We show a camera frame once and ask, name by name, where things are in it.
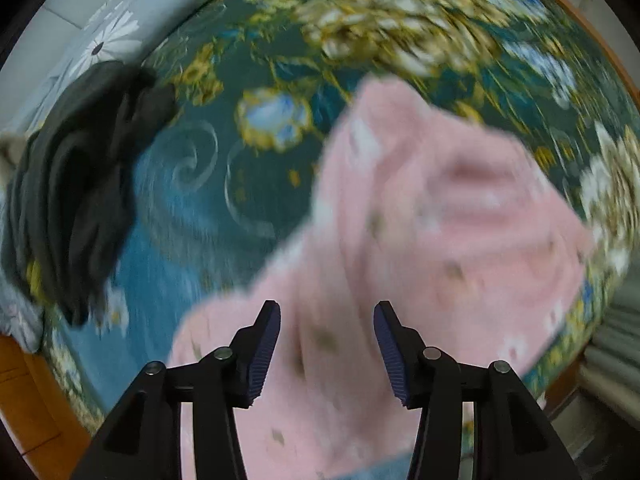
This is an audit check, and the pink patterned garment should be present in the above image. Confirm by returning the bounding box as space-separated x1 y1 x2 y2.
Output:
166 73 596 480

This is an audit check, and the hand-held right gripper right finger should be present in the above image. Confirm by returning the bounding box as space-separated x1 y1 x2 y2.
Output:
374 301 574 480

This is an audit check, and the dark grey garment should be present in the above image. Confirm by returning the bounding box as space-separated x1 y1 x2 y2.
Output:
0 60 177 329

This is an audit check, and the teal floral blanket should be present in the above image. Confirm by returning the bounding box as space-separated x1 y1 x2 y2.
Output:
39 0 640 461

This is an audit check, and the grey radiator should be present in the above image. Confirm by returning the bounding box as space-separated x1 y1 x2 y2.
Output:
575 285 640 411

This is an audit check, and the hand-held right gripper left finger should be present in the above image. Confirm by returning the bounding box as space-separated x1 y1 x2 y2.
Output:
70 300 282 480

